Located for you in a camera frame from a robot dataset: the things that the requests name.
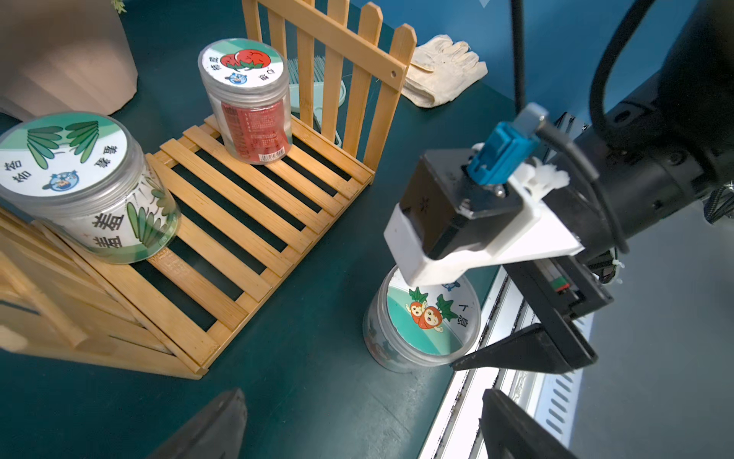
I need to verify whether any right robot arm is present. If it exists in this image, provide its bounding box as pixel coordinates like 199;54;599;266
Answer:
452;1;733;374

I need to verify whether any jar with pineapple lid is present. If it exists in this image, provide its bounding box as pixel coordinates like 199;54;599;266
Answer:
363;267;482;373

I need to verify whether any wooden slatted shelf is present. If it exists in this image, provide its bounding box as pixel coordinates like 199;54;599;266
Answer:
1;1;417;380

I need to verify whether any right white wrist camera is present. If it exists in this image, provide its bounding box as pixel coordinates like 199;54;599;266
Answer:
384;103;584;287

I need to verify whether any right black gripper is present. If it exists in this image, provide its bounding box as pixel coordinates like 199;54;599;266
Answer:
450;256;614;374

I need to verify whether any aluminium mounting rail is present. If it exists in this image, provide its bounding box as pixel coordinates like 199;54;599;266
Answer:
420;259;612;458

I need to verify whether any potted white flower bouquet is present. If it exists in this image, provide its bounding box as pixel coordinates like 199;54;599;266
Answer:
1;1;139;122

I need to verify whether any jar with green tree lid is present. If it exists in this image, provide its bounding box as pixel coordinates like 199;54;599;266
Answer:
1;112;181;264

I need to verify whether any jar with strawberry lid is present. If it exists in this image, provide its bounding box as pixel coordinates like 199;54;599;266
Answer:
197;38;292;164

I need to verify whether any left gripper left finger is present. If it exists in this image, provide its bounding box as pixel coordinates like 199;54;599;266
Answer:
149;388;248;459

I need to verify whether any beige work glove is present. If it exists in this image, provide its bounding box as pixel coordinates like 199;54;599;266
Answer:
401;34;487;109

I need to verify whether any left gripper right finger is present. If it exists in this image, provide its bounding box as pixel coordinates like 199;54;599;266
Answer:
480;389;576;459

